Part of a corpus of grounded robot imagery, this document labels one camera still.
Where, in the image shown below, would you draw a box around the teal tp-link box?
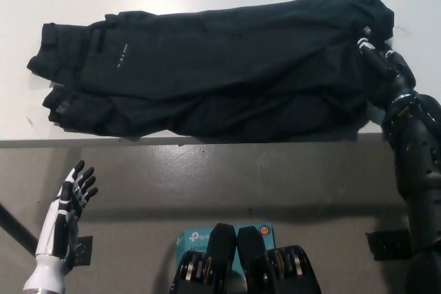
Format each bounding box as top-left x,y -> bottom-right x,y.
174,224 -> 276,274

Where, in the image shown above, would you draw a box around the black table leg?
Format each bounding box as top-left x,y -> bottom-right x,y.
0,202 -> 39,250

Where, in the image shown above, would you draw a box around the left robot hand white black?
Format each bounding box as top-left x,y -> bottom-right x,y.
36,160 -> 99,271

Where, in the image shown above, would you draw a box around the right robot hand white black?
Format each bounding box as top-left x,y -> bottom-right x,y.
356,25 -> 418,102

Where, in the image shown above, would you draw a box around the black robot body blocks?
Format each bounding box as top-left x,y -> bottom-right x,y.
170,223 -> 323,294

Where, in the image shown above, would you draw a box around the black trousers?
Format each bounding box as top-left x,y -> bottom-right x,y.
26,0 -> 396,144

